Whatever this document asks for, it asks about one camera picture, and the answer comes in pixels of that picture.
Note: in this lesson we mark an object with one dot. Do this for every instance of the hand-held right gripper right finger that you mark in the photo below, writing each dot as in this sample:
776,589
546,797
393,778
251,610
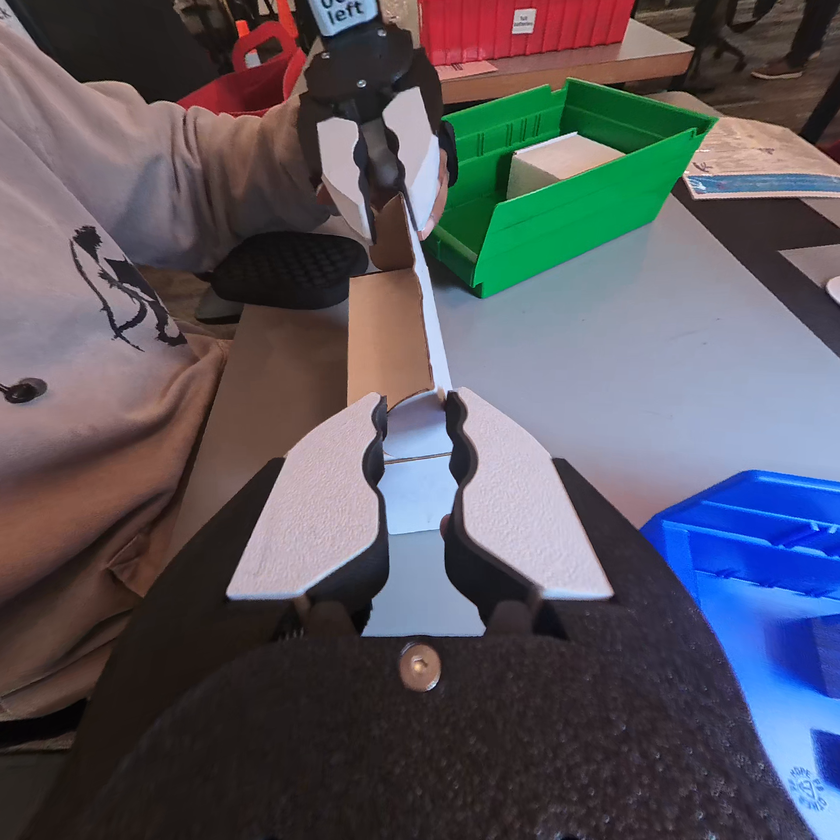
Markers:
525,505

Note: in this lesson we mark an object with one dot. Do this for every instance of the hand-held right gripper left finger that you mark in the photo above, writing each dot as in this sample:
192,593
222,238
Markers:
315,499

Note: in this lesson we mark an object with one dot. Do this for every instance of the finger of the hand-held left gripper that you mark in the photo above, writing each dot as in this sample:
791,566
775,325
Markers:
417,144
338,170

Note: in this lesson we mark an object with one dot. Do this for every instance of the white cardboard box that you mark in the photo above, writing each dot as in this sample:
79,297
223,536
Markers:
387,328
558,164

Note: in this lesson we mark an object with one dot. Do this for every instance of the blue plastic bin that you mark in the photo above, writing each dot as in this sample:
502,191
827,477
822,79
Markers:
741,590

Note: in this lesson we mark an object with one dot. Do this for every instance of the person's left forearm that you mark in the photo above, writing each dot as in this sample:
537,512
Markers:
216,177

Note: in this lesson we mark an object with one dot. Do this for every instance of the person's left hand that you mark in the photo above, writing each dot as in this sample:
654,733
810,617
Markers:
438,197

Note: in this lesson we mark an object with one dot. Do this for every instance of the pink paper sheet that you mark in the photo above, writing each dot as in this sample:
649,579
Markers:
467,69

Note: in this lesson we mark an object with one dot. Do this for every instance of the red basket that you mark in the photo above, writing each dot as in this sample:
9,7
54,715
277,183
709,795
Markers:
262,85

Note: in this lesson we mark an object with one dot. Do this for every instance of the black mesh chair armrest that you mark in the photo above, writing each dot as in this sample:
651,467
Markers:
289,269

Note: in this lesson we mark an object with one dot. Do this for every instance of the red plastic bin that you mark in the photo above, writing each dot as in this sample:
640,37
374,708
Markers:
472,33

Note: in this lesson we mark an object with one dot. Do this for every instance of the green plastic bin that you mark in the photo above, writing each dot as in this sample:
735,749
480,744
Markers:
558,223

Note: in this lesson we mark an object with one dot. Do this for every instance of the person's grey sweatshirt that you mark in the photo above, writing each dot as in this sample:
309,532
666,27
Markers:
79,459

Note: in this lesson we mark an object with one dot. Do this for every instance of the black office chair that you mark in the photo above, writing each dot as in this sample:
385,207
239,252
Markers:
718,39

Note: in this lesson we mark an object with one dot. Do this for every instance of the dark block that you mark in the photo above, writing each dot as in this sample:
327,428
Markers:
814,656
827,754

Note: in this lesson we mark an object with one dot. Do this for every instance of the white round disc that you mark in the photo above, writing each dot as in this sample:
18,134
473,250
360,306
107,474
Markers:
834,291

